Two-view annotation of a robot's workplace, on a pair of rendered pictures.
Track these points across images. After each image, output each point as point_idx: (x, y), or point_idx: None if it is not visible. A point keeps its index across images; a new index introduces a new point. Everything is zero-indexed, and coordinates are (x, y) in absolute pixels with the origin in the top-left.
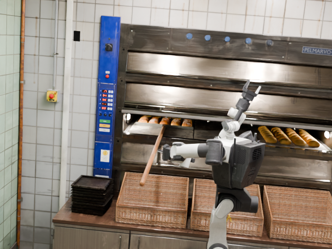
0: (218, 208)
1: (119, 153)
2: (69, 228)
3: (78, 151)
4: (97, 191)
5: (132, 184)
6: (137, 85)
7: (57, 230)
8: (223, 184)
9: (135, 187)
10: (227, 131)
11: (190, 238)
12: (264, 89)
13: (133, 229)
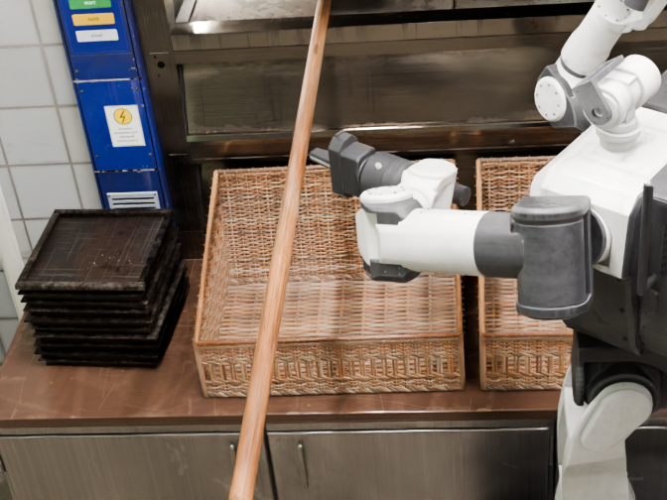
0: (588, 418)
1: (179, 107)
2: (50, 439)
3: (25, 119)
4: (117, 298)
5: (247, 209)
6: None
7: (8, 449)
8: (604, 338)
9: (262, 219)
10: (603, 125)
11: (486, 424)
12: None
13: (274, 421)
